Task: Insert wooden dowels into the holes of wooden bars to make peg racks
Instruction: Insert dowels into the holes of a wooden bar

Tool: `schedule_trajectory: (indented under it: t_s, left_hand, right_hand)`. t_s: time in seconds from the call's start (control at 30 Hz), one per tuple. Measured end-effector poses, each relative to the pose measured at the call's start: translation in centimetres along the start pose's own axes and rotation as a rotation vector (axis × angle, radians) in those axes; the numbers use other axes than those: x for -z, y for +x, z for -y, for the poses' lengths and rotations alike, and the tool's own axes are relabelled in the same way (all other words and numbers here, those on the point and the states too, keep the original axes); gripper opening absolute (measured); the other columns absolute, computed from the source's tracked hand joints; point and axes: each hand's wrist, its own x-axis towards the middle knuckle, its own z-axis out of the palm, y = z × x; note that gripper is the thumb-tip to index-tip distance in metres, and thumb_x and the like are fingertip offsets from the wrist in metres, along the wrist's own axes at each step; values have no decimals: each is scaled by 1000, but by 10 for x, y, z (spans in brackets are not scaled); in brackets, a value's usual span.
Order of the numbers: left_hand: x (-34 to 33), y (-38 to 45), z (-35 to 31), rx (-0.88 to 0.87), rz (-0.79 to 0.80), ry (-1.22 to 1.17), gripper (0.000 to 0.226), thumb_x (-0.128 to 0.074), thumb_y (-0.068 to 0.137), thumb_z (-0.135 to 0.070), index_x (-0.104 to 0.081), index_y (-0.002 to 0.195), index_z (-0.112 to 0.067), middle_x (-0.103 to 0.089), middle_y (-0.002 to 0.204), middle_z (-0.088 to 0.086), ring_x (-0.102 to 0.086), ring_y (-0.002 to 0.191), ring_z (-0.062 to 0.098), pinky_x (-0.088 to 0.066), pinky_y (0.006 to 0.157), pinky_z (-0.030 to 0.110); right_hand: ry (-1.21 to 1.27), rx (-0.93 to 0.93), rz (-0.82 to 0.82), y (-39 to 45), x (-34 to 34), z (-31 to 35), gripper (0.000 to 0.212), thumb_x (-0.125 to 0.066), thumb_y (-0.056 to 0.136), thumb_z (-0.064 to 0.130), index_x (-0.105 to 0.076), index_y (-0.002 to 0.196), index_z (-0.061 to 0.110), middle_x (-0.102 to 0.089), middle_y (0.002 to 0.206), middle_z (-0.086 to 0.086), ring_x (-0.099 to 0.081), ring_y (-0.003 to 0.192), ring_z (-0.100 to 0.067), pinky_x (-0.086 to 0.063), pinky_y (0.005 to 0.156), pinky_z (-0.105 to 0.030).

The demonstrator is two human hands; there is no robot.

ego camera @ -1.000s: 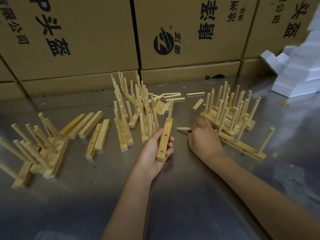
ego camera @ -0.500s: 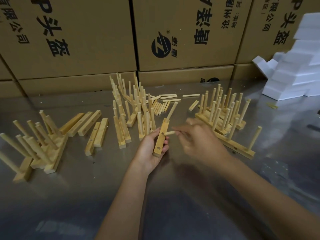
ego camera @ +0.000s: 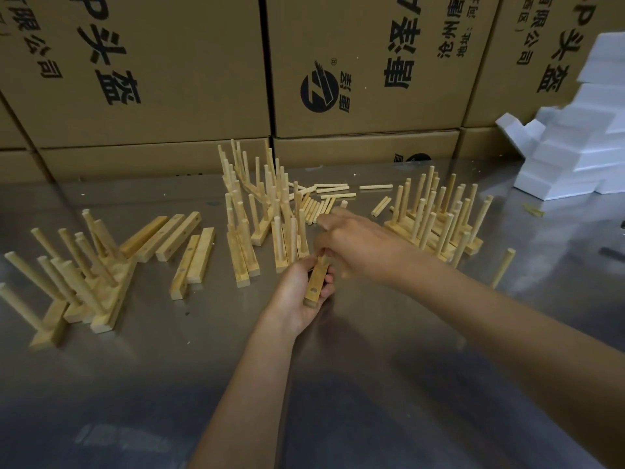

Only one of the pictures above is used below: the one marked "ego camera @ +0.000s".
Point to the person's left hand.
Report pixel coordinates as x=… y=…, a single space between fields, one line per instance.
x=288 y=302

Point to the person's right hand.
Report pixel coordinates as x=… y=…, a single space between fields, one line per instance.
x=366 y=249

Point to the pile of wooden dowels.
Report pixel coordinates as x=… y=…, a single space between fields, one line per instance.
x=332 y=189

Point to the pile of drilled wooden bars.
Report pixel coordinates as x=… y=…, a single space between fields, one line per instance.
x=141 y=236

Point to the person's left forearm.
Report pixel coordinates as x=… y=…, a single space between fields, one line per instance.
x=244 y=410

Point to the person's right forearm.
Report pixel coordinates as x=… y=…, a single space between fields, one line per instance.
x=512 y=337

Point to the stack of white foam blocks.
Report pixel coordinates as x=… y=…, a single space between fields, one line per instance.
x=571 y=161

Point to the shiny metal table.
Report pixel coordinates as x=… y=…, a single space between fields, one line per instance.
x=146 y=385

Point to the clear tape patch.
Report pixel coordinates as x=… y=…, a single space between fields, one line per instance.
x=122 y=437

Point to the stack of brown cardboard boxes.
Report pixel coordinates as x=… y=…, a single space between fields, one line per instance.
x=171 y=68

